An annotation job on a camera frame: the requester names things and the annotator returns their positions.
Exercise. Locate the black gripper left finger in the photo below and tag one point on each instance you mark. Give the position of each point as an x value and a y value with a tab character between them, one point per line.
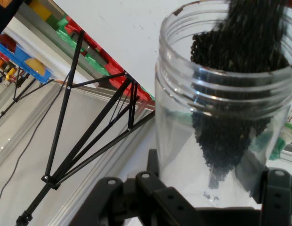
160	195

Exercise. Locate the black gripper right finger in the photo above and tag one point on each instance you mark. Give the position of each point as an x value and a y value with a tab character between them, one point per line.
278	200

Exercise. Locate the clear plastic jar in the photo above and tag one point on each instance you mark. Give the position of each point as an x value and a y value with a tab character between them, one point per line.
174	141

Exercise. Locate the green-capped spice bottle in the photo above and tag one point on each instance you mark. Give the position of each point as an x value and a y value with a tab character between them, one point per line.
290	122

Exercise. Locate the green foam block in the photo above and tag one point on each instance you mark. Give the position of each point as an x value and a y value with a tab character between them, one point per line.
96	68
62	28

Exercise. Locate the small black tripod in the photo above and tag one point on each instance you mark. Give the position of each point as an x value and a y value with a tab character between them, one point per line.
15	100

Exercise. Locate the yellow dome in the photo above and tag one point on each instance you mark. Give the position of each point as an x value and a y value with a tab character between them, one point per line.
35	67

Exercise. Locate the blue plastic block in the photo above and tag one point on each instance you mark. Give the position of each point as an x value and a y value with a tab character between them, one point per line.
18	56

